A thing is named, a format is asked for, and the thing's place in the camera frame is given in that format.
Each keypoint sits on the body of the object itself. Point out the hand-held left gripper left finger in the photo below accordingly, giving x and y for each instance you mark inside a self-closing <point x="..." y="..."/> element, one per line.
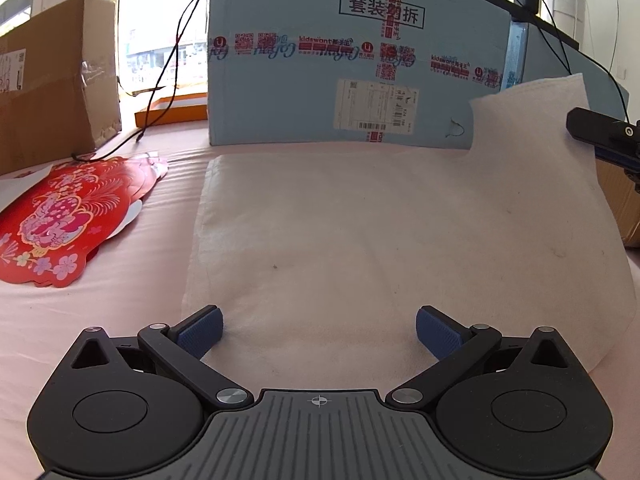
<point x="202" y="332"/>

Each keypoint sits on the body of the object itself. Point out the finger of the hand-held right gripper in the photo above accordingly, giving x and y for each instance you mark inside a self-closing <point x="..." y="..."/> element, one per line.
<point x="607" y="132"/>

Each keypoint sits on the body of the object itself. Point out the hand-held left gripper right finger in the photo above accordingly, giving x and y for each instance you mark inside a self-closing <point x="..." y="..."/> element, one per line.
<point x="437" y="332"/>

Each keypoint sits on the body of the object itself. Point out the open brown cardboard box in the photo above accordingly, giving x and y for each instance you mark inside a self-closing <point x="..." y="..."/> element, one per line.
<point x="622" y="205"/>

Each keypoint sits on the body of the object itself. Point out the white appliance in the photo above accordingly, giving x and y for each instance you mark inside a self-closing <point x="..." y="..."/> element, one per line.
<point x="562" y="7"/>

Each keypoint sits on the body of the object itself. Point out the red paper-cut decoration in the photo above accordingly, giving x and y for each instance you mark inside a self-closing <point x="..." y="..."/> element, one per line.
<point x="65" y="215"/>

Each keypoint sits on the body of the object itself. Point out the orange flat box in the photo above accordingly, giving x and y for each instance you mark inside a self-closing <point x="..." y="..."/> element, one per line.
<point x="175" y="110"/>

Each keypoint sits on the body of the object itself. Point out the large blue cardboard box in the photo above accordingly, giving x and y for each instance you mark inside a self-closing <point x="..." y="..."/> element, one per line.
<point x="300" y="85"/>

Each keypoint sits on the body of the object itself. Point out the taped brown cardboard box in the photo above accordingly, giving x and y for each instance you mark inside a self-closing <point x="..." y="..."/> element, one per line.
<point x="45" y="85"/>

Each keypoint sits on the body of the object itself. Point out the white wall socket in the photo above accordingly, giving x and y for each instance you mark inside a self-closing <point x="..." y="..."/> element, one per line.
<point x="620" y="73"/>

